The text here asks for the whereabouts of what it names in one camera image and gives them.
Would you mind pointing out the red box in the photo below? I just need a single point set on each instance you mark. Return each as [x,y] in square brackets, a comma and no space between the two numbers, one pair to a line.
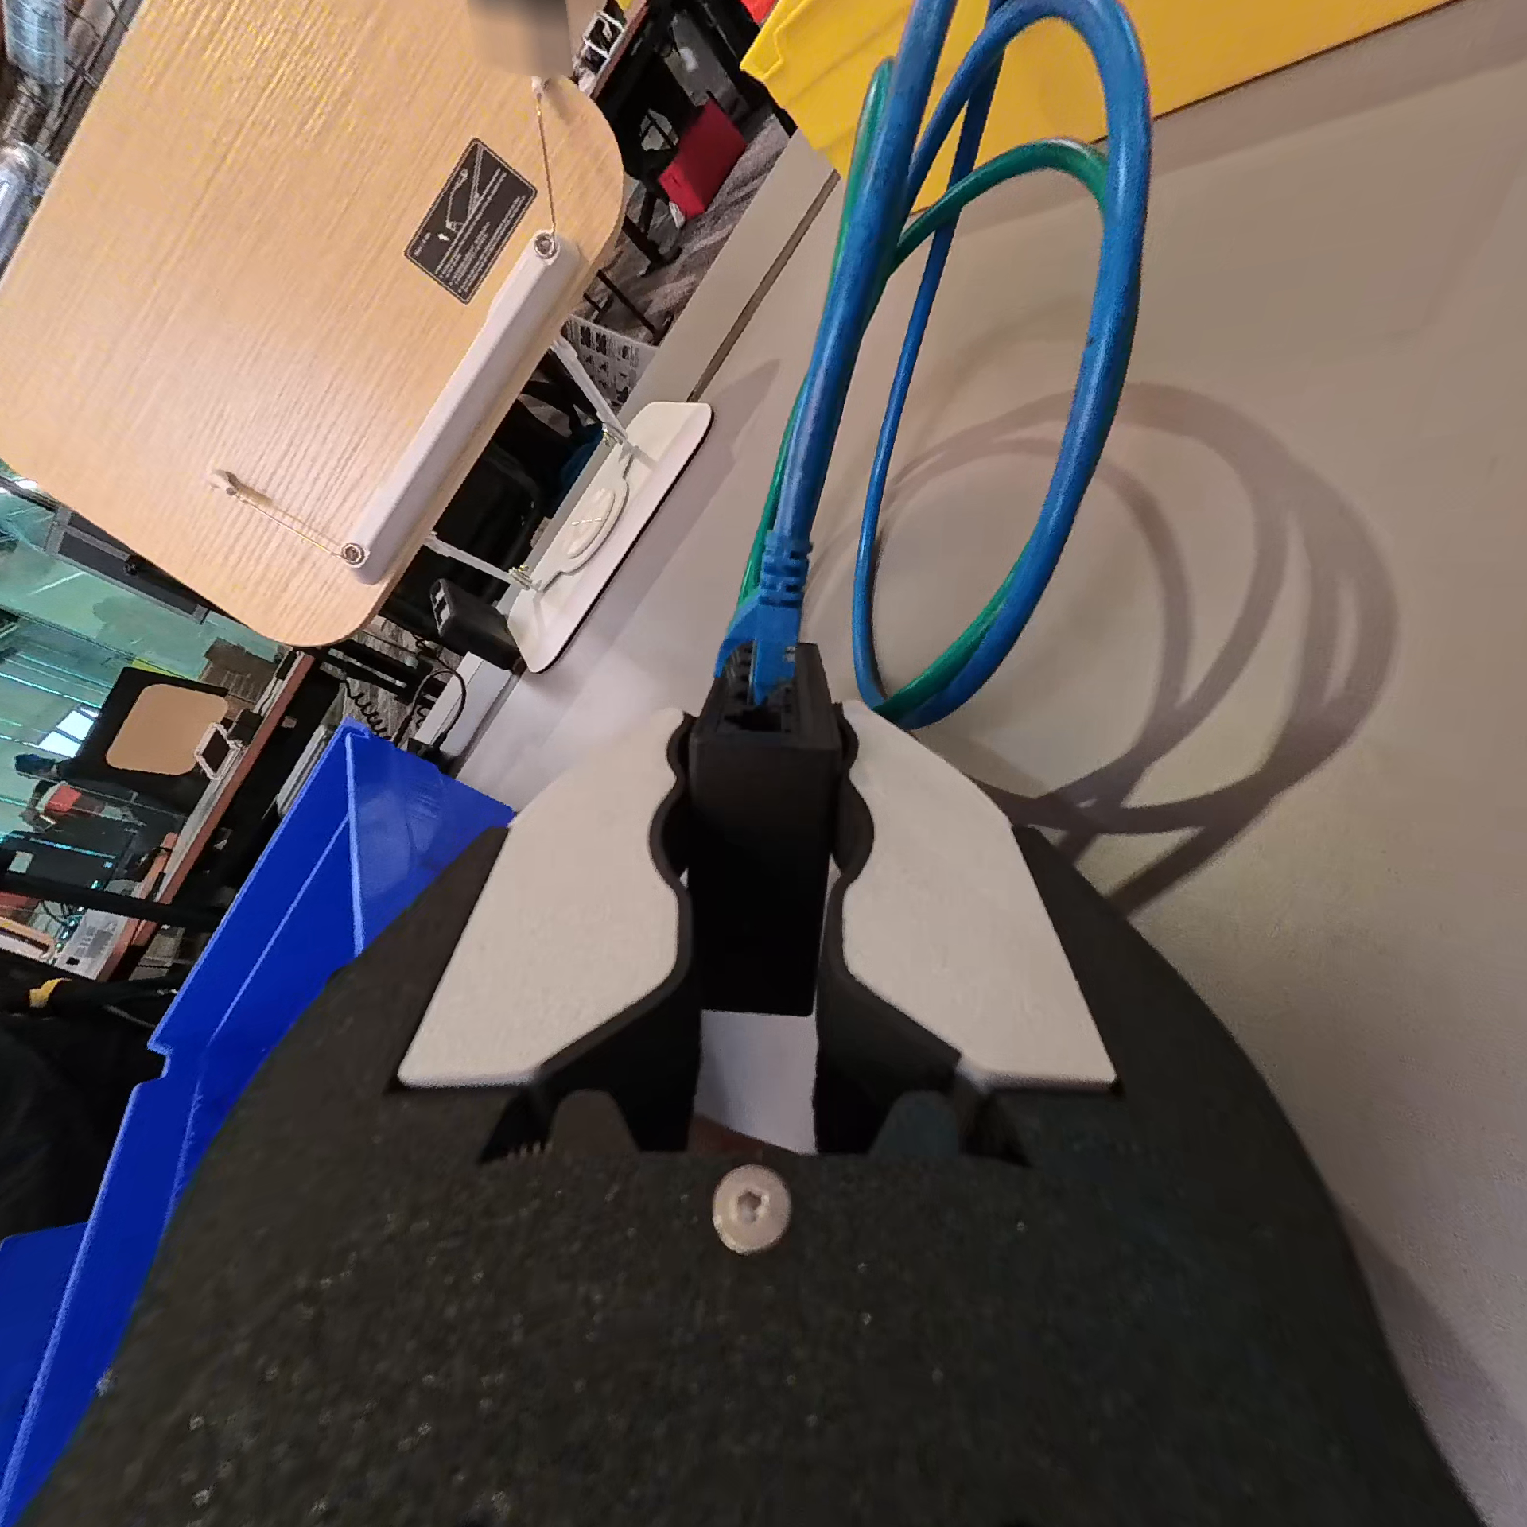
[705,160]

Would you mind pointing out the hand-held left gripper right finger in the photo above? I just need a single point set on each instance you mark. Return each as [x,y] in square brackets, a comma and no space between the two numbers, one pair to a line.
[967,941]

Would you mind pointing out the blue storage bin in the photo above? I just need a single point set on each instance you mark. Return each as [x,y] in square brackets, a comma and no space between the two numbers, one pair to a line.
[276,930]

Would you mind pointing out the yellow storage bin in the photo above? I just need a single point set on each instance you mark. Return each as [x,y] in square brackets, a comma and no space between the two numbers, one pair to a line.
[1074,60]

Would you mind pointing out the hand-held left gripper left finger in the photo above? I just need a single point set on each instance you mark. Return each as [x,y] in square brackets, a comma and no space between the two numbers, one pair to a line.
[561,930]

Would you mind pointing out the wooden stand with white base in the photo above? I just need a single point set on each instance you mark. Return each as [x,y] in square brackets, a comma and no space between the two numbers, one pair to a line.
[239,298]

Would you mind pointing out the black ethernet switch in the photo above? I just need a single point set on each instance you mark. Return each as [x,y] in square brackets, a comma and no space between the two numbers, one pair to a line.
[759,858]

